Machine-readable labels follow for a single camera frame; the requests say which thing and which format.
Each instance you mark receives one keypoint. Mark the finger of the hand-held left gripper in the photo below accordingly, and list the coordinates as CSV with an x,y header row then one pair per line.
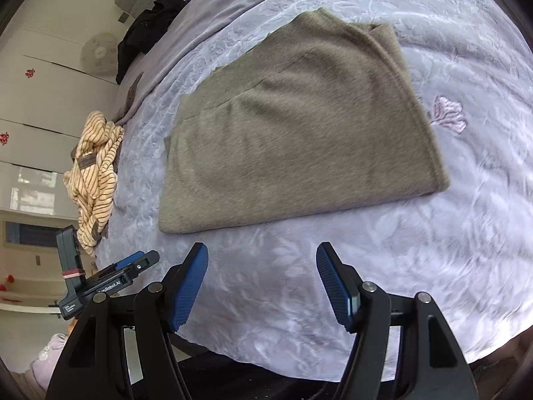
x,y
129,260
145,262

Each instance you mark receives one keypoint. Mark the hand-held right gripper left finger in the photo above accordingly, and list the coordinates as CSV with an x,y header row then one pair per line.
x,y
189,287

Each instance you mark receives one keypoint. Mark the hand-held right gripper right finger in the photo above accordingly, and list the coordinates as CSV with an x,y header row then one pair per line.
x,y
335,287

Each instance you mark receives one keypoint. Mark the olive grey knit sweater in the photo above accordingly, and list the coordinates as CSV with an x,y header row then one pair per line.
x,y
300,129

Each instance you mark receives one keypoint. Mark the black clothes pile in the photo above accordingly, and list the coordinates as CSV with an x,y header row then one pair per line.
x,y
154,21

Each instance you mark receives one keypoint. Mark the cream striped shirt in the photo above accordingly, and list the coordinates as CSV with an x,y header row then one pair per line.
x,y
93,175

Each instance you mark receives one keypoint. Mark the lavender embossed blanket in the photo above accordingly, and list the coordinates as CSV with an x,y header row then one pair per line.
x,y
416,237

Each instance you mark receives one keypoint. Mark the pink shoe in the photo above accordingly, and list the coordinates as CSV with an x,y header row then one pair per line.
x,y
48,362

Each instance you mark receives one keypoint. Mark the white wardrobe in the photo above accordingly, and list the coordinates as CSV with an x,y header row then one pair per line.
x,y
46,104

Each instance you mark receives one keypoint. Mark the white standing fan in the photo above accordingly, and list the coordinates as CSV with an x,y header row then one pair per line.
x,y
99,52

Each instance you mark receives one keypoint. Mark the grey purple duvet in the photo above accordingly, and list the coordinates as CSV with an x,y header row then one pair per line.
x,y
183,46

